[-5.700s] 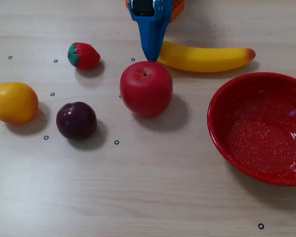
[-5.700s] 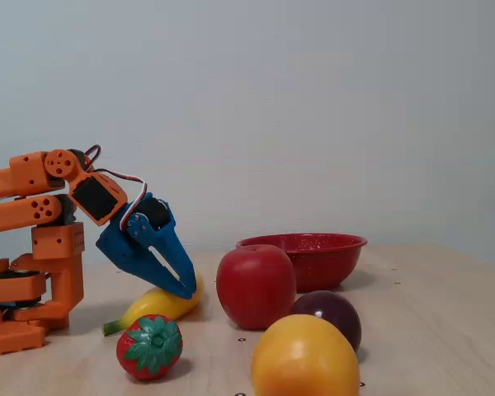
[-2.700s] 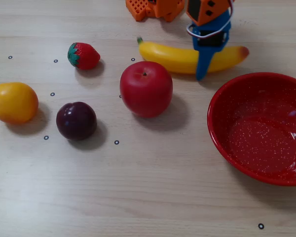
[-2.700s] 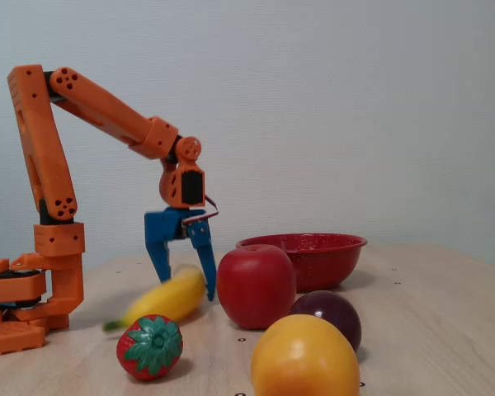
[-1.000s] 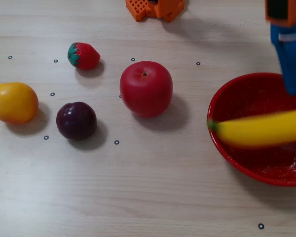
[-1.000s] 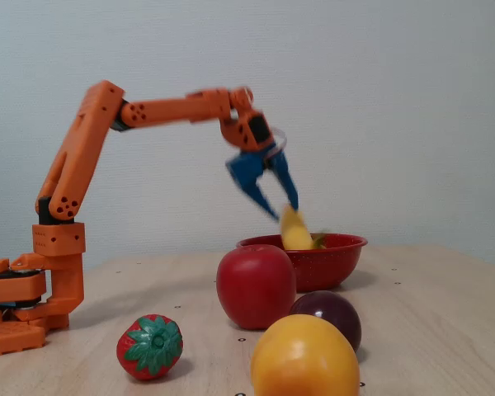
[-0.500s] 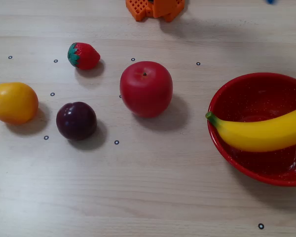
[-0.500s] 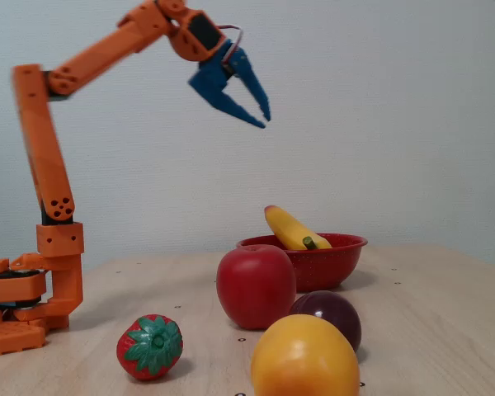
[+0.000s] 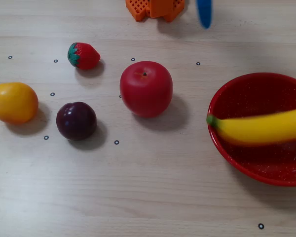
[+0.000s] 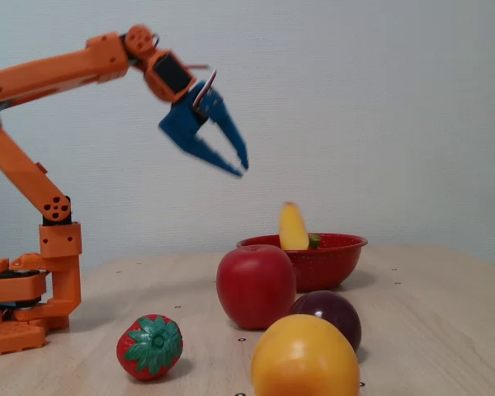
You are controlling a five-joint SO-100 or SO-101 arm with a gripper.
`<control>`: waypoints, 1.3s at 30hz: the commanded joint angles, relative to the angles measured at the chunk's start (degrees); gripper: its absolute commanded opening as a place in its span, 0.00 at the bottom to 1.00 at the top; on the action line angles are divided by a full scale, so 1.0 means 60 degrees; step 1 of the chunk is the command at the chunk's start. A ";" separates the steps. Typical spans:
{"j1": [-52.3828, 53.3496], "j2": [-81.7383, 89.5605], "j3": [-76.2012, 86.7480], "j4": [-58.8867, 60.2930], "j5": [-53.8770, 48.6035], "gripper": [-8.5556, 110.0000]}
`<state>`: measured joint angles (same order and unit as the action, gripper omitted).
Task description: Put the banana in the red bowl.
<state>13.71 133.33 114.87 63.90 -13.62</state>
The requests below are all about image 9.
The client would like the dark purple toy plum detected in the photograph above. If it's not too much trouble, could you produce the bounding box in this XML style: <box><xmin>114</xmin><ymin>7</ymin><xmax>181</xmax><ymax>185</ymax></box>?
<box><xmin>56</xmin><ymin>101</ymin><xmax>98</xmax><ymax>142</ymax></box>

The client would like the yellow toy banana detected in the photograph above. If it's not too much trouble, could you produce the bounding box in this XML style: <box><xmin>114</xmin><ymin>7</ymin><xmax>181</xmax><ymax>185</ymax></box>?
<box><xmin>206</xmin><ymin>106</ymin><xmax>296</xmax><ymax>147</ymax></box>

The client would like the red toy strawberry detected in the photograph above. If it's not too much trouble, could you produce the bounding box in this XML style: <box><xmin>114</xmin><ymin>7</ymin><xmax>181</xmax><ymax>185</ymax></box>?
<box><xmin>67</xmin><ymin>42</ymin><xmax>101</xmax><ymax>71</ymax></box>

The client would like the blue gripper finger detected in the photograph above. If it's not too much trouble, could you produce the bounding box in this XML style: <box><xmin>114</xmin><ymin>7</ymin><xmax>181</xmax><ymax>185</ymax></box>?
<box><xmin>195</xmin><ymin>0</ymin><xmax>213</xmax><ymax>29</ymax></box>

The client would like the red speckled bowl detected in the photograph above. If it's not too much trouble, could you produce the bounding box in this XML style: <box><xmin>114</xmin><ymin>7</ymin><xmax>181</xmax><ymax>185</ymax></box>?
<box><xmin>207</xmin><ymin>72</ymin><xmax>296</xmax><ymax>187</ymax></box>

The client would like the red toy apple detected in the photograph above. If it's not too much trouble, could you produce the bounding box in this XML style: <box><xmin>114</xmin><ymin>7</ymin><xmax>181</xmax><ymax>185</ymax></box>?
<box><xmin>119</xmin><ymin>61</ymin><xmax>174</xmax><ymax>119</ymax></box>

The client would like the orange toy citrus fruit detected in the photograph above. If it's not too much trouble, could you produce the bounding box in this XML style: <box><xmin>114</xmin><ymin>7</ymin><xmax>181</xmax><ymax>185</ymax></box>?
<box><xmin>0</xmin><ymin>81</ymin><xmax>39</xmax><ymax>125</ymax></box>

